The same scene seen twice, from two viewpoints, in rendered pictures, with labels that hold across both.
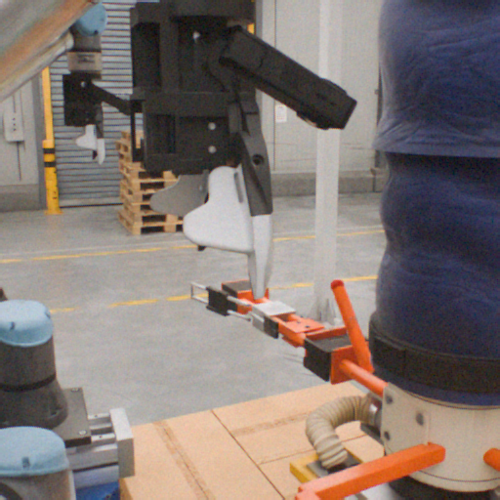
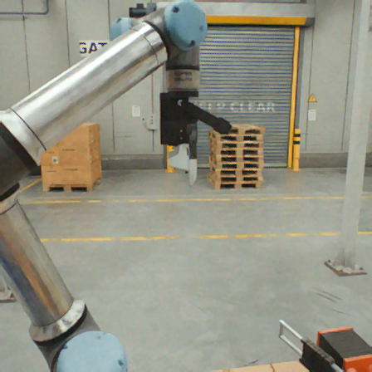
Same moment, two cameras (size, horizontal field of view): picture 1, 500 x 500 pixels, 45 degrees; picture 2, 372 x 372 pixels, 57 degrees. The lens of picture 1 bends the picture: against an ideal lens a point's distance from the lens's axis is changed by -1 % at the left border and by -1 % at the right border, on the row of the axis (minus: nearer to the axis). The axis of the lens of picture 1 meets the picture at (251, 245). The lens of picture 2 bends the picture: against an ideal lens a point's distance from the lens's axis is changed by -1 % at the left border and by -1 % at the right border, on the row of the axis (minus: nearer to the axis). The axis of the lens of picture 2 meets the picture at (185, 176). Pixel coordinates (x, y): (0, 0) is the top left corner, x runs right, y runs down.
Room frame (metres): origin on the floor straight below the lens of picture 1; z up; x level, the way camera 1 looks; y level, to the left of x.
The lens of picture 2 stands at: (0.64, 0.15, 1.68)
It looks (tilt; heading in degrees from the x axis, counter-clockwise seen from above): 11 degrees down; 16
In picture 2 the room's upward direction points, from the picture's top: straight up
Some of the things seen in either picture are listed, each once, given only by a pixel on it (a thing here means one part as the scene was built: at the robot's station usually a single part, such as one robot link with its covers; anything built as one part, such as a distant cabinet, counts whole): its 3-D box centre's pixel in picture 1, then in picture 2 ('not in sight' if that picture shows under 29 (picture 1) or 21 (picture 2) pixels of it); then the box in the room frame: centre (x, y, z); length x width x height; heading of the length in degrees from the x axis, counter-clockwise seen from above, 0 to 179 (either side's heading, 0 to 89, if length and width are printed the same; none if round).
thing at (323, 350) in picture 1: (338, 354); not in sight; (0.94, -0.14, 1.25); 0.10 x 0.08 x 0.06; 118
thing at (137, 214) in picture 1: (160, 178); (233, 154); (8.46, 1.27, 0.65); 1.29 x 1.10 x 1.31; 20
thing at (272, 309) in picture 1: (273, 317); not in sight; (1.13, -0.04, 1.24); 0.07 x 0.07 x 0.04; 28
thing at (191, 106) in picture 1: (195, 91); not in sight; (0.45, 0.04, 1.66); 0.09 x 0.08 x 0.12; 110
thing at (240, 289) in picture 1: (244, 296); (347, 354); (1.25, 0.02, 1.25); 0.08 x 0.07 x 0.05; 28
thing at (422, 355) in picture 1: (457, 339); not in sight; (0.71, -0.26, 1.36); 0.23 x 0.23 x 0.04
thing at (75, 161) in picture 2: not in sight; (71, 146); (7.14, 4.62, 0.87); 1.21 x 1.02 x 1.74; 20
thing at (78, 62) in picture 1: (85, 63); (182, 81); (1.39, 0.37, 1.74); 0.08 x 0.08 x 0.05
